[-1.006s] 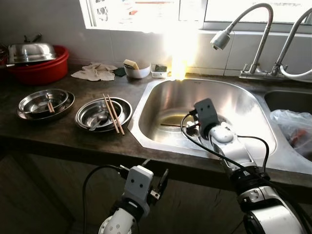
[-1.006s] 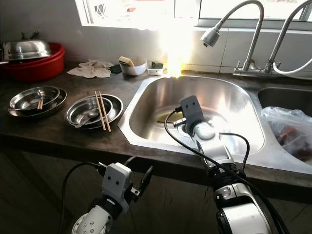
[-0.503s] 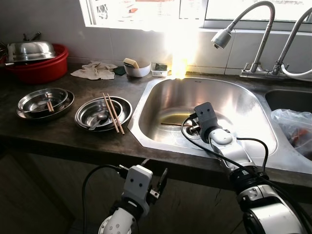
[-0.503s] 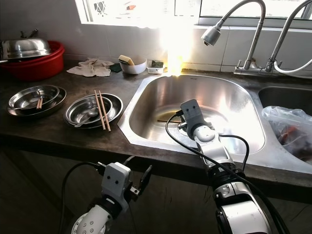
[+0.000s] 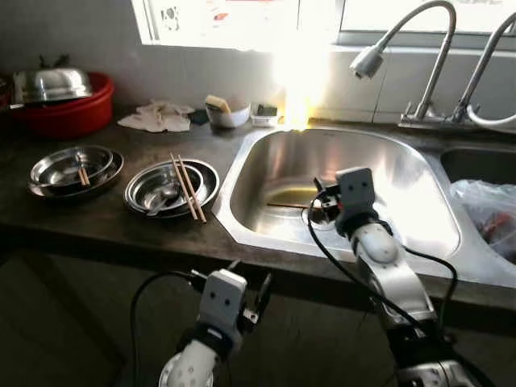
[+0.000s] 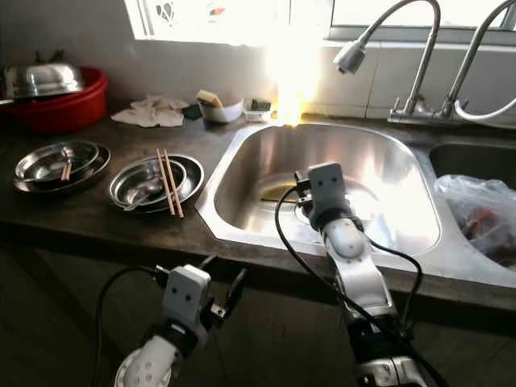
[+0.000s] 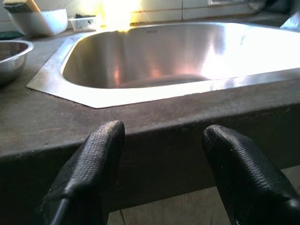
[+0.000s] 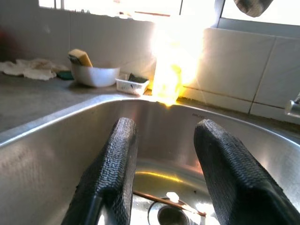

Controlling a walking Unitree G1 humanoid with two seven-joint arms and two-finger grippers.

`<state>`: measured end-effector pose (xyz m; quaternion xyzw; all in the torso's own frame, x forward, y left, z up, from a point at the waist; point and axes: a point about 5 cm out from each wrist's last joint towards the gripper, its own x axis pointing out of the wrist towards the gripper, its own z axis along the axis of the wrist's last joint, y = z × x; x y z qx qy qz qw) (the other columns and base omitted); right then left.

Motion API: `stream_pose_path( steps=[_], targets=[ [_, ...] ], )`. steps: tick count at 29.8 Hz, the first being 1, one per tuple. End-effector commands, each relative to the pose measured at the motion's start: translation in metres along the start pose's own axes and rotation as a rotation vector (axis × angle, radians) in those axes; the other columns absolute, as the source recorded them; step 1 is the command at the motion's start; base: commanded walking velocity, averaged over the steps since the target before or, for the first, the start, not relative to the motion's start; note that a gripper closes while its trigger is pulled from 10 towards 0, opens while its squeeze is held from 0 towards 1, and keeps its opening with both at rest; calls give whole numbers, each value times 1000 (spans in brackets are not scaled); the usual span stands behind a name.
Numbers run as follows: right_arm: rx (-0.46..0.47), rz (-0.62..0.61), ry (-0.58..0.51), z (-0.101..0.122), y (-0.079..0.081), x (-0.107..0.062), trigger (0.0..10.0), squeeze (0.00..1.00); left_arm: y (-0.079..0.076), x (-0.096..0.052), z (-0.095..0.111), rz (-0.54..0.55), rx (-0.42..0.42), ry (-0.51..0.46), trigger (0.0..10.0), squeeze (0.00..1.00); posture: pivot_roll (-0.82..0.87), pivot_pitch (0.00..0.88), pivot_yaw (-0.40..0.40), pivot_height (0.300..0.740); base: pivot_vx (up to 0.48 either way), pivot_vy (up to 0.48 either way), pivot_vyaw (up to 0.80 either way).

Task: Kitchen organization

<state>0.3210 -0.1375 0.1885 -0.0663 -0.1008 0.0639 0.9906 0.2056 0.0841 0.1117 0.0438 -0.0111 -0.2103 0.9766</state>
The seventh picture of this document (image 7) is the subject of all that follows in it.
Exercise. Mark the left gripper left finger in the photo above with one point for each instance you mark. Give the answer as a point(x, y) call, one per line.
point(89, 168)

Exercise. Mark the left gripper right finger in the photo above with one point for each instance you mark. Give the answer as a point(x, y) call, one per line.
point(243, 178)

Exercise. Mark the deep steel mixing bowl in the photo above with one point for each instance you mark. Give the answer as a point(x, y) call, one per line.
point(11, 61)

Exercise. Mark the stainless steel sink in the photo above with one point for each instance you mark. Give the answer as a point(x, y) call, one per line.
point(164, 58)

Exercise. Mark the clear plastic container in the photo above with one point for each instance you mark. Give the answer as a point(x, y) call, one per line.
point(83, 23)

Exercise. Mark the white plastic bowl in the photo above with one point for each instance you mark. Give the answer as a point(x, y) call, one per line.
point(39, 23)

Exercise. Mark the green scouring pad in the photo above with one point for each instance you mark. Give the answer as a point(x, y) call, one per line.
point(9, 34)

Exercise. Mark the crumpled plastic bag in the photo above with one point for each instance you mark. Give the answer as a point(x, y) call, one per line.
point(291, 22)

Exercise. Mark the yellow scouring sponge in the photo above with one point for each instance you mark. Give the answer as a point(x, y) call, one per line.
point(30, 4)

